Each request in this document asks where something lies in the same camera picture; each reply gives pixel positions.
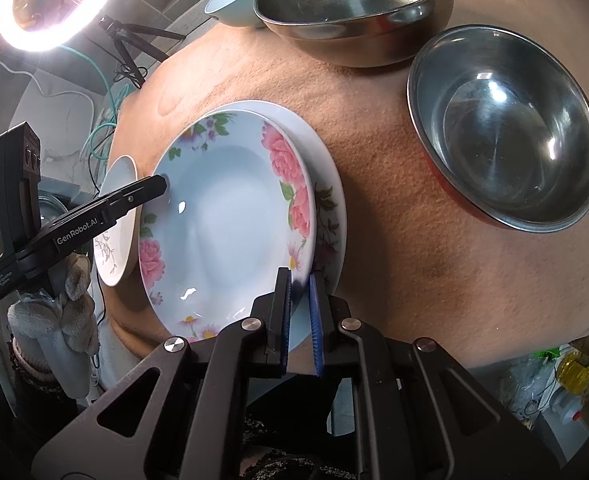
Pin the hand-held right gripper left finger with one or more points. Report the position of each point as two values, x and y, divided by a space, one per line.
284 312

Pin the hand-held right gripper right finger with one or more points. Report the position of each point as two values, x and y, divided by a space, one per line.
316 322

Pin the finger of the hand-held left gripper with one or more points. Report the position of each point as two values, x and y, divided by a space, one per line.
139 194

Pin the white patterned bowl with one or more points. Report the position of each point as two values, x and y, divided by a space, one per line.
224 220

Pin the steel bowl with red outside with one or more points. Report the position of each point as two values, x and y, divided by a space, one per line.
504 125

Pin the dark glossy bowl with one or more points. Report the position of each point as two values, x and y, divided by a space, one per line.
349 7

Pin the person's left forearm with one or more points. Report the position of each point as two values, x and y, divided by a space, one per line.
32 372

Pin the person's left hand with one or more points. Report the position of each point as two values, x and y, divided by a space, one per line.
74 310

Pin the small white plate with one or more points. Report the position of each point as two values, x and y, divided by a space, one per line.
117 242

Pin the orange-brown cloth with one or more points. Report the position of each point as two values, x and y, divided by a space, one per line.
399 260

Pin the white plate with faint flowers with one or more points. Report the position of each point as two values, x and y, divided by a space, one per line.
332 195

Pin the black lace cloth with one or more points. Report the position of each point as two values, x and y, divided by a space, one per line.
269 465

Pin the black tripod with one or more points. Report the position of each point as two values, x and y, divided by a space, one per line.
119 40

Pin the yellow bottle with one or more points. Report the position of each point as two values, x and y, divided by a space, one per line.
574 371

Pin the white plastic container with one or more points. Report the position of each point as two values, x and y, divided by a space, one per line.
569 406

